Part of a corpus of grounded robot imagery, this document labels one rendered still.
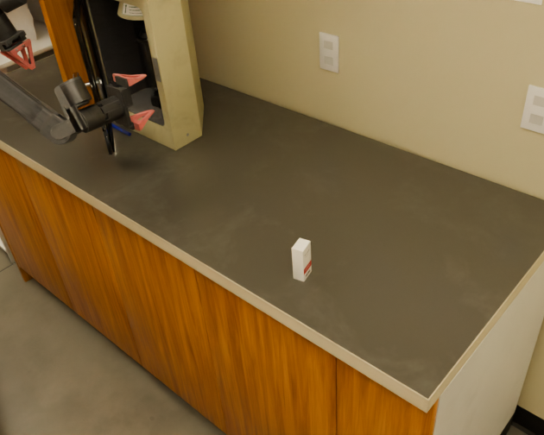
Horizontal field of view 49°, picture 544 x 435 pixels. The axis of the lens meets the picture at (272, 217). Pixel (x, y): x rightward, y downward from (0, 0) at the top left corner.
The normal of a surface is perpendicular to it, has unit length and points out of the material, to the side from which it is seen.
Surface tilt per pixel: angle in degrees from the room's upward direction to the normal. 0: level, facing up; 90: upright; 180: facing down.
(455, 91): 90
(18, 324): 0
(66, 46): 90
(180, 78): 90
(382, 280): 0
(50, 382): 0
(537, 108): 90
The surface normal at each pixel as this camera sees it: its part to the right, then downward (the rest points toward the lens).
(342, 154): -0.07, -0.79
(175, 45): 0.74, 0.37
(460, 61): -0.66, 0.50
